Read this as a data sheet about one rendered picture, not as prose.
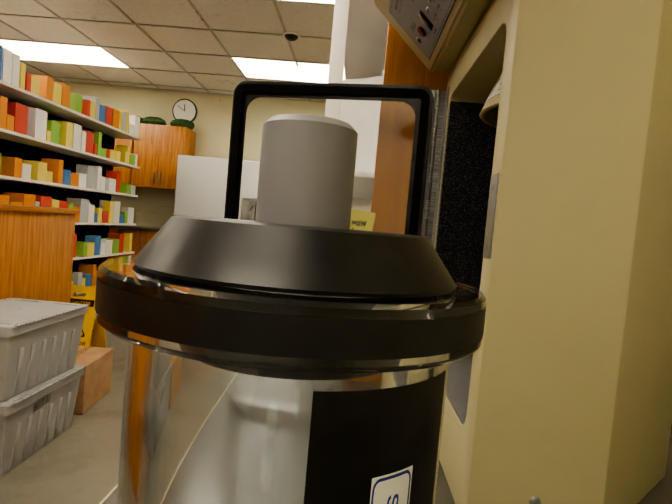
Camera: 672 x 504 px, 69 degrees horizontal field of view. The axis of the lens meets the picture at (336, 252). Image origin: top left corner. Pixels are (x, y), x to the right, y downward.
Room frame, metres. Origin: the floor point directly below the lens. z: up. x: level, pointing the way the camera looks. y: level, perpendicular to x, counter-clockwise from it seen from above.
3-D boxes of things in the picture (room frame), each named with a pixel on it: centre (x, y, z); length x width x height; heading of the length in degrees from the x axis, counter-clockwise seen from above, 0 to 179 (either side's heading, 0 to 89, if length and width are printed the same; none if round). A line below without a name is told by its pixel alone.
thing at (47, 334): (2.27, 1.48, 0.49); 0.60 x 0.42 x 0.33; 178
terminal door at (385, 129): (0.74, 0.03, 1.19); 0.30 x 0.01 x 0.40; 78
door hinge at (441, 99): (0.70, -0.13, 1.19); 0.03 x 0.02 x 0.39; 178
